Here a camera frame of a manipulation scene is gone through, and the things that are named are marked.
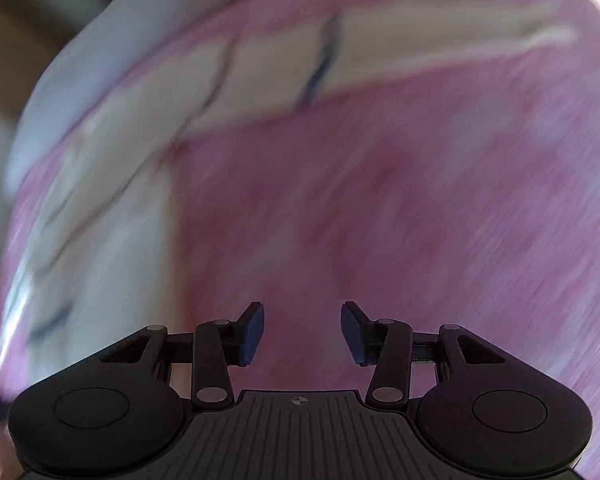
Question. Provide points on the white knit sweater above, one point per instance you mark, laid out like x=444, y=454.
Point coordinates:
x=280, y=60

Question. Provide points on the grey striped quilt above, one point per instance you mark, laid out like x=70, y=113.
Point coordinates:
x=105, y=50

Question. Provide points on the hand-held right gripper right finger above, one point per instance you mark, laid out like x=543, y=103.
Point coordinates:
x=352, y=335

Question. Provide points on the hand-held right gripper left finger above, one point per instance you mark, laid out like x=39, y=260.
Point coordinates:
x=252, y=335

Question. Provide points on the pink floral blanket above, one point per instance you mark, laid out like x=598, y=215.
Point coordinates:
x=380, y=185

